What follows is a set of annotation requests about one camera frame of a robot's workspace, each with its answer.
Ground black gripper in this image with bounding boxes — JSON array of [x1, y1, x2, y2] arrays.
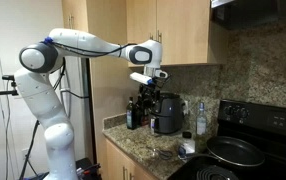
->
[[138, 83, 163, 115]]

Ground clear bottle with blue cap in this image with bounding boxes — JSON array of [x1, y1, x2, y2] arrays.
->
[[194, 101, 209, 154]]

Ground dark glass bottle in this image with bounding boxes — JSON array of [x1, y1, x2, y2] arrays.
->
[[125, 96, 138, 131]]

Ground black protein powder bag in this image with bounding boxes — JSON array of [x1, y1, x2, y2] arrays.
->
[[136, 95, 153, 127]]

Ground tall wooden pantry cabinet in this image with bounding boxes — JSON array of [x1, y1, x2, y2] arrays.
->
[[61, 0, 131, 168]]

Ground black scissors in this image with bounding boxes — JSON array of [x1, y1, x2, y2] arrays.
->
[[155, 148, 174, 161]]

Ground wooden base cabinet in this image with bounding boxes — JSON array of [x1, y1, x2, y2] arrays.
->
[[104, 137, 159, 180]]

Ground white refrigerator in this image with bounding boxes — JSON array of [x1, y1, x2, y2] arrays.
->
[[57, 56, 92, 166]]

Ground black stove knob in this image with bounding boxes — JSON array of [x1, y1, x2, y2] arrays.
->
[[224, 104, 237, 118], [237, 107, 250, 121]]

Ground black coil burner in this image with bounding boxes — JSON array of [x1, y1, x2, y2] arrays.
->
[[196, 164, 241, 180]]

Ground black frying pan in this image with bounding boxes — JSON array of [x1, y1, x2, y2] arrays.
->
[[179, 135, 266, 168]]

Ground black electric stove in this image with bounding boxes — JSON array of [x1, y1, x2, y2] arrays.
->
[[167, 98, 286, 180]]

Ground black over-range microwave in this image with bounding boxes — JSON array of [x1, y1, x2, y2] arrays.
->
[[210, 0, 286, 32]]

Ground white wall outlet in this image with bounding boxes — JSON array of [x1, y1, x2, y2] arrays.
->
[[182, 99, 190, 117]]

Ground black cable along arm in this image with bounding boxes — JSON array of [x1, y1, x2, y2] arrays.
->
[[44, 39, 138, 58]]

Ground wooden wall cabinet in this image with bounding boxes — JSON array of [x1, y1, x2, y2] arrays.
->
[[126, 0, 228, 69]]

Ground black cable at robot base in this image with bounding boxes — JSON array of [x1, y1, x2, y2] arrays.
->
[[18, 119, 41, 180]]

